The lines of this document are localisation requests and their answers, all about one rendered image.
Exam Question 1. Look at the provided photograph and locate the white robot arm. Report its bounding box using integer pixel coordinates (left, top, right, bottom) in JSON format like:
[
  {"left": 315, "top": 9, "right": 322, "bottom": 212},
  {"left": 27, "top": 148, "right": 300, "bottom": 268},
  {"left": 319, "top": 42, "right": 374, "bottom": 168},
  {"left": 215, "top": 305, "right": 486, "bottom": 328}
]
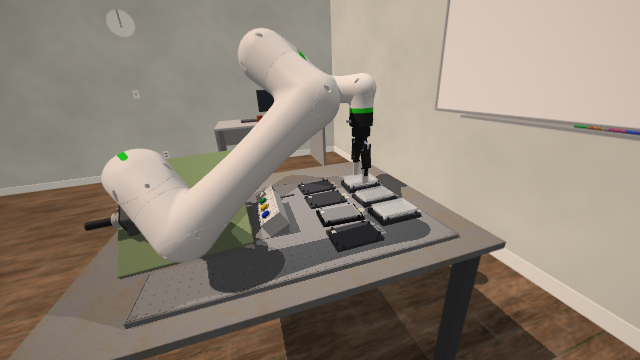
[{"left": 84, "top": 28, "right": 376, "bottom": 262}]

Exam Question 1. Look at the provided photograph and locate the white button panel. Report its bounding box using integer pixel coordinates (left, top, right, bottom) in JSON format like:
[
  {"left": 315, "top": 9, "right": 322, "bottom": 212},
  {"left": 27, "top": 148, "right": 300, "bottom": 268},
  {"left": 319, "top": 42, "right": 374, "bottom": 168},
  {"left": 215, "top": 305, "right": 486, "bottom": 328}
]
[{"left": 256, "top": 186, "right": 294, "bottom": 239}]

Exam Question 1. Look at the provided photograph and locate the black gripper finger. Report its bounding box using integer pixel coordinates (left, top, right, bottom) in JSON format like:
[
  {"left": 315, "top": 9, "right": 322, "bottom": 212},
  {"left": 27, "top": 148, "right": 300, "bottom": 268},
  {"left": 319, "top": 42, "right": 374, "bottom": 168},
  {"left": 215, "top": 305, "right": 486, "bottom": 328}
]
[
  {"left": 357, "top": 141, "right": 371, "bottom": 184},
  {"left": 351, "top": 138, "right": 360, "bottom": 175}
]

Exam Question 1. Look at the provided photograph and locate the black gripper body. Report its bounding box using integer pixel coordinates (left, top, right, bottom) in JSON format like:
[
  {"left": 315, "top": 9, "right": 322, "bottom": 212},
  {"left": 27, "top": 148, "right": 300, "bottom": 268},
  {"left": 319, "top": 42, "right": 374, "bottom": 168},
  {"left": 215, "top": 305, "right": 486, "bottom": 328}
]
[{"left": 352, "top": 127, "right": 370, "bottom": 150}]

